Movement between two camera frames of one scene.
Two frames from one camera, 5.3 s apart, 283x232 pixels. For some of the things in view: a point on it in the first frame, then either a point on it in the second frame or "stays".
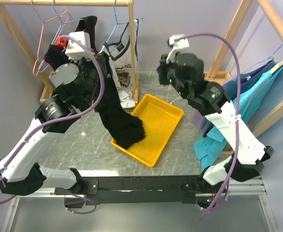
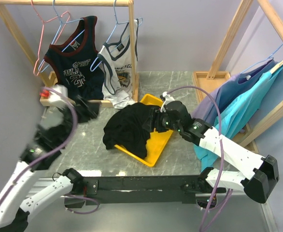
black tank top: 127,129 → 126,128
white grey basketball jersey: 119,56 stays
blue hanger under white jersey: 117,23 stays
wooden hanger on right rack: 278,66 stays
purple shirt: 233,86 stays
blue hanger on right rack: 271,57 stays
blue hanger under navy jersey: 61,22 stays
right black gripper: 162,67 → 157,116
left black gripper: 87,61 → 87,110
